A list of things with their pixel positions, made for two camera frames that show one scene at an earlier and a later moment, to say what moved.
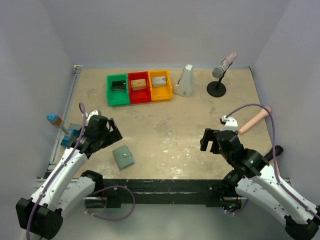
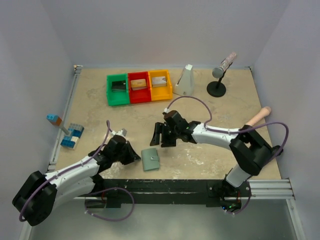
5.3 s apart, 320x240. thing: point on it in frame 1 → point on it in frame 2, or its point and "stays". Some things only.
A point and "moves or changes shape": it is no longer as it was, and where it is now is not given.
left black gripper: (113, 136) → (132, 156)
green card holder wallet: (123, 157) moves or changes shape
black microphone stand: (216, 89) stays
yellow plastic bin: (160, 93) stays
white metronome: (185, 86) stays
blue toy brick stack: (73, 130) stays
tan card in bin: (138, 84) stays
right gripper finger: (208, 136) → (155, 140)
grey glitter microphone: (218, 72) stays
